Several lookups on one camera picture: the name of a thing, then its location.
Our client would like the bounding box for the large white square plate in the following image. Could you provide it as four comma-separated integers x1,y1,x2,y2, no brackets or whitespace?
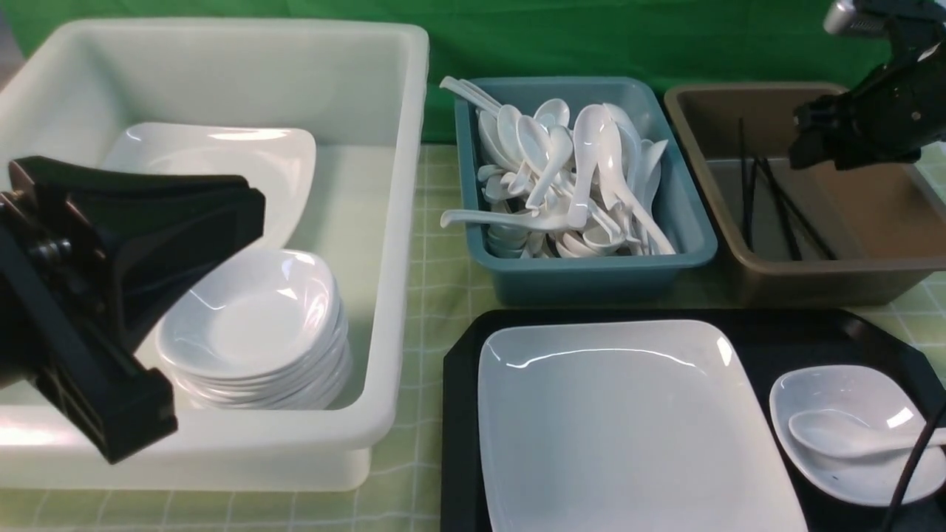
477,319,808,531

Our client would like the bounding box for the white spoon upright centre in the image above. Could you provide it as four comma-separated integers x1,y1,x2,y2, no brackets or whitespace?
525,125,574,210

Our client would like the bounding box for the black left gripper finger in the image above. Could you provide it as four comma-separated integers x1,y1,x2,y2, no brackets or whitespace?
2,192,179,465
7,156,266,348

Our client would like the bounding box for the brown plastic bin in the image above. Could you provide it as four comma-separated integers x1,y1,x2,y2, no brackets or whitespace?
664,82,944,307

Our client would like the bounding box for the white spoon sticking out left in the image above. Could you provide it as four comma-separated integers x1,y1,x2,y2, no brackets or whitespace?
440,209,571,232

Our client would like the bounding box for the large white plastic tub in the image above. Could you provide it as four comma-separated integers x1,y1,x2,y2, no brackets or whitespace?
1,18,429,491

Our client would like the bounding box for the white ceramic soup spoon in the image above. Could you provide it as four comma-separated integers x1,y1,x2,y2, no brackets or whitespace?
788,410,945,459

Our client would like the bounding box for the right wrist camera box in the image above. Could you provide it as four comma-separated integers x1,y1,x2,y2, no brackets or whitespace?
823,1,944,39

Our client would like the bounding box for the black chopstick in brown bin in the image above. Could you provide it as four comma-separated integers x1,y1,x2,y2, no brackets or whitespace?
756,156,802,262

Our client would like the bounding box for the black cable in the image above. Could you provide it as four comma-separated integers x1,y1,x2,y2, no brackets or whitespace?
881,403,946,532

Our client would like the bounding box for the black serving tray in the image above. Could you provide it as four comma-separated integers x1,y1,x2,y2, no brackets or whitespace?
440,307,944,531

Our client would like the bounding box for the green checkered tablecloth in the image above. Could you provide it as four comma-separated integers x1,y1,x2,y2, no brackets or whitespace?
2,145,499,531

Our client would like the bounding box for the stack of white small bowls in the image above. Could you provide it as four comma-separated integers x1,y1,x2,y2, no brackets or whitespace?
154,249,354,410

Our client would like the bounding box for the white square plate in tub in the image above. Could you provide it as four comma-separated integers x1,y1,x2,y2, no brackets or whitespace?
101,123,317,248

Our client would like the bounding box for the green backdrop cloth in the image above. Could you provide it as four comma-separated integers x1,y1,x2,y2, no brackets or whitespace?
2,1,890,94

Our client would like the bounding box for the white spoon long handle right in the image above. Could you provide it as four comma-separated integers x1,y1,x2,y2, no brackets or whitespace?
572,103,676,256

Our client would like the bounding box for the small white bowl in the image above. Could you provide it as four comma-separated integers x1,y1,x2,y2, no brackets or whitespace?
768,366,925,508

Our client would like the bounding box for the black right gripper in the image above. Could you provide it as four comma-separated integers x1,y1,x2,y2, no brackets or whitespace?
788,30,945,171

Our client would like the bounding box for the teal plastic bin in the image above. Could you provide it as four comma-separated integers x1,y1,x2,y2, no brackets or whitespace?
466,75,718,307

